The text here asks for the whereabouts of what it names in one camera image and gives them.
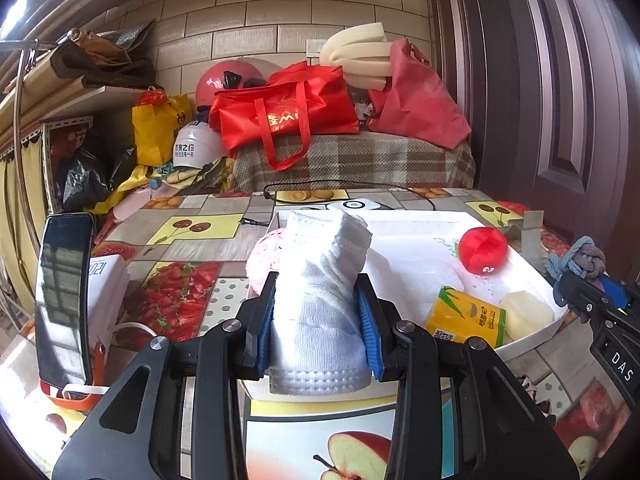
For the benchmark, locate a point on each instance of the white printed box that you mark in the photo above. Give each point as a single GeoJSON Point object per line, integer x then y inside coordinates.
{"type": "Point", "coordinates": [107, 290]}

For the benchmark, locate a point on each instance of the white sock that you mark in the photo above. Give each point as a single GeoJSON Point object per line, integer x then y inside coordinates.
{"type": "Point", "coordinates": [320, 300]}

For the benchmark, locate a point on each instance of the orange phone stand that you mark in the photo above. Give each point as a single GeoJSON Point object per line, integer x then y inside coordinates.
{"type": "Point", "coordinates": [75, 402]}

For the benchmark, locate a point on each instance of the white wall switch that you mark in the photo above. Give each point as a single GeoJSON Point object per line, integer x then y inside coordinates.
{"type": "Point", "coordinates": [315, 46]}

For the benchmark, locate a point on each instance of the plaid cloth cover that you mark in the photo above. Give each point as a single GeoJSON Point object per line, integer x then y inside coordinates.
{"type": "Point", "coordinates": [375, 165]}

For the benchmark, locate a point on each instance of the white helmet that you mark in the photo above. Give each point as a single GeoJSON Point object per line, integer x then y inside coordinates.
{"type": "Point", "coordinates": [195, 145]}

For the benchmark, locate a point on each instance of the wooden shelf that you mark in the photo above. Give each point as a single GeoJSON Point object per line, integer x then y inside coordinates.
{"type": "Point", "coordinates": [75, 100]}

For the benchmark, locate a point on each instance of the red plastic bag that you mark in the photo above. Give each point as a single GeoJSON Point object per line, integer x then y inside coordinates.
{"type": "Point", "coordinates": [420, 105]}

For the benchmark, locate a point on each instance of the yellow curtain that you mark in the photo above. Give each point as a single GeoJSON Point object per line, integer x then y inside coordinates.
{"type": "Point", "coordinates": [20, 220]}

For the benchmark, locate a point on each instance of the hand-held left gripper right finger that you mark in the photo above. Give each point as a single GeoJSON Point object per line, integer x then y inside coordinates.
{"type": "Point", "coordinates": [367, 330]}

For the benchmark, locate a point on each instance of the yellow tissue packet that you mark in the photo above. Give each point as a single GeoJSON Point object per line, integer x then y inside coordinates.
{"type": "Point", "coordinates": [465, 317]}

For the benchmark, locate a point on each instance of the yellow bag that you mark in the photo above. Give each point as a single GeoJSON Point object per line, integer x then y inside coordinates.
{"type": "Point", "coordinates": [155, 130]}

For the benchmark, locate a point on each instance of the pink knitted item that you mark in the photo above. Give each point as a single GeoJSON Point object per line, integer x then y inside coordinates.
{"type": "Point", "coordinates": [262, 265]}

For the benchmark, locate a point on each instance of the dark brown door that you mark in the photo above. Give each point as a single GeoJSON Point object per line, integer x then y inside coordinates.
{"type": "Point", "coordinates": [550, 85]}

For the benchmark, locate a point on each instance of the yellow plastic cloth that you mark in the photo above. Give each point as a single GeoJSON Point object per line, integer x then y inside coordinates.
{"type": "Point", "coordinates": [125, 190]}

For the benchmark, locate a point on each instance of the red printed tote bag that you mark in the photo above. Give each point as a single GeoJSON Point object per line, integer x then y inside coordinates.
{"type": "Point", "coordinates": [290, 110]}

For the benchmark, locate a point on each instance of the fruit print tablecloth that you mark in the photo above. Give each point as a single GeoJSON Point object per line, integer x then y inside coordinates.
{"type": "Point", "coordinates": [200, 280]}

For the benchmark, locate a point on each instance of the small grey cardboard box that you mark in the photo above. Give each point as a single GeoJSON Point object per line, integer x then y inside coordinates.
{"type": "Point", "coordinates": [530, 245]}

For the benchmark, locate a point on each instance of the cream foam roll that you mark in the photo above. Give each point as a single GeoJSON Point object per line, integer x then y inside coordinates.
{"type": "Point", "coordinates": [350, 52]}

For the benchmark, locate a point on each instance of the grey-blue knotted cloth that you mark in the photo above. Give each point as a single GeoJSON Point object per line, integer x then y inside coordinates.
{"type": "Point", "coordinates": [582, 257]}

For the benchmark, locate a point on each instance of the metal pole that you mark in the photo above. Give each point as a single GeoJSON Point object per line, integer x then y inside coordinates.
{"type": "Point", "coordinates": [20, 110]}

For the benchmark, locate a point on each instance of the black plastic bag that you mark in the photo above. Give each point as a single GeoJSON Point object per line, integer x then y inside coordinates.
{"type": "Point", "coordinates": [85, 180]}

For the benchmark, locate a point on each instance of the red plush apple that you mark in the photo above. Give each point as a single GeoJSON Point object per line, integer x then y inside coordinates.
{"type": "Point", "coordinates": [482, 250]}

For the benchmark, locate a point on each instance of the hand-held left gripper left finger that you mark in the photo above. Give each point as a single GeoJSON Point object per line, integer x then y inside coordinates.
{"type": "Point", "coordinates": [265, 330]}

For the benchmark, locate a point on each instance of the black smartphone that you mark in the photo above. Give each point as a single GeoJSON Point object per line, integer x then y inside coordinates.
{"type": "Point", "coordinates": [62, 300]}

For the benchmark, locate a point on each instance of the red ornament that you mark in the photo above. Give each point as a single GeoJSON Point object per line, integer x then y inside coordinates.
{"type": "Point", "coordinates": [150, 96]}

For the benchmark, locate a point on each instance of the red helmet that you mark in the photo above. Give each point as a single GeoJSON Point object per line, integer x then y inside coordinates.
{"type": "Point", "coordinates": [215, 82]}

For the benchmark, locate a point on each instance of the white foam tray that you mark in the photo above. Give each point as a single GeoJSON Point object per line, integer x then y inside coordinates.
{"type": "Point", "coordinates": [425, 230]}

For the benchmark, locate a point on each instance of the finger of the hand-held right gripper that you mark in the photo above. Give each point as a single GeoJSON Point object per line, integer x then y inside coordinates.
{"type": "Point", "coordinates": [575, 292]}
{"type": "Point", "coordinates": [615, 292]}

